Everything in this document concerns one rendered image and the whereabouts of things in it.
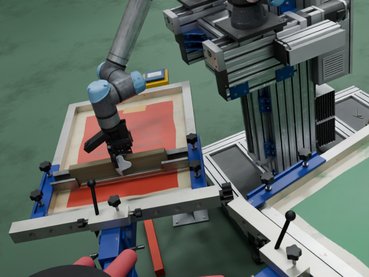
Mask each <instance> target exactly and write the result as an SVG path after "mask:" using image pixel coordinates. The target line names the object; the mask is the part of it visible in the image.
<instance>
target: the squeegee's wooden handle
mask: <svg viewBox="0 0 369 277"><path fill-rule="evenodd" d="M123 158H124V160H125V161H128V162H131V164H132V165H131V167H129V168H127V169H125V170H123V171H122V173H123V174H127V173H132V172H136V171H141V170H147V169H153V168H159V167H161V169H163V165H162V163H161V162H164V161H167V160H168V158H167V154H166V150H165V148H164V147H163V148H158V149H152V150H148V151H143V152H137V153H132V154H126V155H123ZM68 170H69V174H70V176H71V178H72V179H73V178H77V180H78V182H79V184H81V183H82V182H83V181H88V180H90V179H93V180H94V179H100V178H106V177H110V176H115V175H119V173H118V172H117V171H116V170H115V168H114V166H113V164H112V161H111V158H106V159H100V160H94V161H91V162H85V163H80V164H74V165H70V166H69V169H68Z"/></svg>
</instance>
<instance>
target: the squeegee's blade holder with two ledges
mask: <svg viewBox="0 0 369 277"><path fill-rule="evenodd" d="M159 171H161V167H159V168H153V169H147V170H141V171H136V172H132V173H127V174H123V176H121V175H115V176H110V177H106V178H100V179H95V181H96V184H97V183H100V182H106V181H112V180H117V179H123V178H129V177H133V176H139V175H144V174H150V173H156V172H159ZM87 182H88V181H83V182H82V183H81V185H82V186H86V185H87Z"/></svg>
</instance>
